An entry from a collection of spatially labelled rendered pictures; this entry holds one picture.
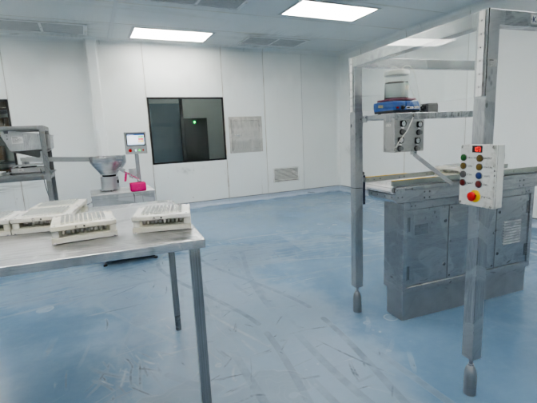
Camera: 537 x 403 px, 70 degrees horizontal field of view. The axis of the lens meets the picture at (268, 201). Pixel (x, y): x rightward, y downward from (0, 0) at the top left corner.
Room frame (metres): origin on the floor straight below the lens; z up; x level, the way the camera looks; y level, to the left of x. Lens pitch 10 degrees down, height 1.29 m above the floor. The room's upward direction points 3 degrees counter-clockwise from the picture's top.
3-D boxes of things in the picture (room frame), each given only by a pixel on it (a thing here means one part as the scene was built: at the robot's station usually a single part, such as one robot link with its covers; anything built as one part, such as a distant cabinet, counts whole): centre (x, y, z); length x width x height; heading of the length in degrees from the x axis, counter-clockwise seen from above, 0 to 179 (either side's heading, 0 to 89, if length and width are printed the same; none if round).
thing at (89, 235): (1.62, 0.81, 0.91); 0.24 x 0.24 x 0.02; 26
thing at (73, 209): (1.81, 1.07, 0.96); 0.25 x 0.24 x 0.02; 16
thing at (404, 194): (2.66, -1.34, 0.88); 1.30 x 0.29 x 0.10; 110
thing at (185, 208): (1.72, 0.49, 0.96); 0.25 x 0.24 x 0.02; 11
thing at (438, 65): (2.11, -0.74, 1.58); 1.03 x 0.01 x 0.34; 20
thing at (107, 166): (4.19, 1.67, 0.95); 0.49 x 0.36 x 0.37; 115
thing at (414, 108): (2.43, -0.83, 1.42); 0.21 x 0.20 x 0.09; 20
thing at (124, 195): (4.16, 1.61, 0.38); 0.63 x 0.57 x 0.76; 115
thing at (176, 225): (1.72, 0.49, 0.91); 0.24 x 0.24 x 0.02; 11
